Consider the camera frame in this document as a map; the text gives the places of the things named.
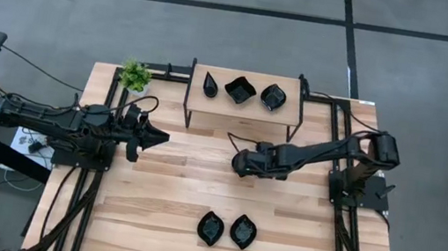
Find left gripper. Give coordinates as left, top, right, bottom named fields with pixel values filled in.
left=120, top=104, right=173, bottom=167

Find black wavy square mini plate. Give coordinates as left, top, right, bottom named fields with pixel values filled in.
left=221, top=72, right=260, bottom=107

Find black teardrop mini plate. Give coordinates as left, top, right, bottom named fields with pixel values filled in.
left=201, top=70, right=222, bottom=100

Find wooden shelf black metal legs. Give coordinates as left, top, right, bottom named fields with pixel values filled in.
left=180, top=56, right=313, bottom=146

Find green plant white pot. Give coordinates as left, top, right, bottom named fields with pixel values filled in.
left=115, top=55, right=156, bottom=99

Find black power adapter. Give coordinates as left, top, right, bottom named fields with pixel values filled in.
left=26, top=138, right=47, bottom=157

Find white printed paper sheet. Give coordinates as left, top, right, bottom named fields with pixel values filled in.
left=6, top=120, right=61, bottom=172

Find black left camera cable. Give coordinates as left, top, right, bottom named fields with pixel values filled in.
left=116, top=91, right=161, bottom=123

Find black camera cable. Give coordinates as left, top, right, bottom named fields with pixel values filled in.
left=116, top=91, right=161, bottom=123
left=224, top=131, right=263, bottom=155

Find black right camera cable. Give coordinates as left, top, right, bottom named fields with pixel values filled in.
left=224, top=131, right=263, bottom=155

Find black aluminium table frame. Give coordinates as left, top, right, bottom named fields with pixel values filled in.
left=20, top=45, right=427, bottom=251

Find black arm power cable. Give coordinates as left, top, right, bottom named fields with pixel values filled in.
left=305, top=89, right=385, bottom=134

